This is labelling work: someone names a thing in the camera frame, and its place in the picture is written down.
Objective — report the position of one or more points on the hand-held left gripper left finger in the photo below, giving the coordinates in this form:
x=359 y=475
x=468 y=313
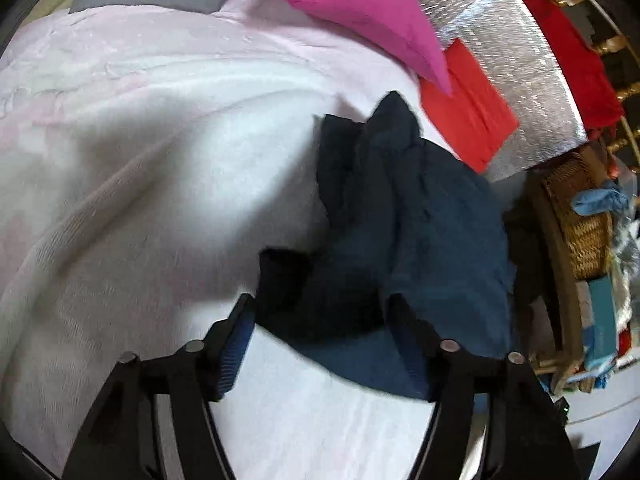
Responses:
x=235 y=355

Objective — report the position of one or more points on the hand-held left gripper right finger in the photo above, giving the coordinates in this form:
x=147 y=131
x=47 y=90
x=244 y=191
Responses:
x=420 y=345

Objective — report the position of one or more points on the navy blue zip jacket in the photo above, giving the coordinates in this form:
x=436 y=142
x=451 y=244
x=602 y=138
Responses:
x=415 y=240

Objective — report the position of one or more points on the wooden bench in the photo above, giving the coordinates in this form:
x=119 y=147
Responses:
x=562 y=270

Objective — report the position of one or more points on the light blue cardboard box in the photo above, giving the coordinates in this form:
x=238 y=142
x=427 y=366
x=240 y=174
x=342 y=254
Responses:
x=602 y=320

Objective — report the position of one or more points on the white blanket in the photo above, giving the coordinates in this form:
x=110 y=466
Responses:
x=165 y=170

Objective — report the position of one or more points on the wicker basket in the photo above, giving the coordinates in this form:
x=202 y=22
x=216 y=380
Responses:
x=582 y=230

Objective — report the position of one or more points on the blue cloth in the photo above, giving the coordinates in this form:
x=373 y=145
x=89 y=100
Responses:
x=602 y=200

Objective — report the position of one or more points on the red pillow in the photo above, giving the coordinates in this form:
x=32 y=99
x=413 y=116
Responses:
x=475 y=110

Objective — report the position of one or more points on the silver foil insulation panel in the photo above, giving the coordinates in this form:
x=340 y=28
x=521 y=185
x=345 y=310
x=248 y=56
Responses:
x=520 y=65

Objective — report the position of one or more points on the red fleece blanket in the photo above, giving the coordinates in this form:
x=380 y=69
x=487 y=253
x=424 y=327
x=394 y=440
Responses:
x=575 y=55

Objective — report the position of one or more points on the magenta pillow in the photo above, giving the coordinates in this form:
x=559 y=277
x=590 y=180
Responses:
x=370 y=5

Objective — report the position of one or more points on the wooden stair railing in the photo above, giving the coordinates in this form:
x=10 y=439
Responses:
x=612 y=42

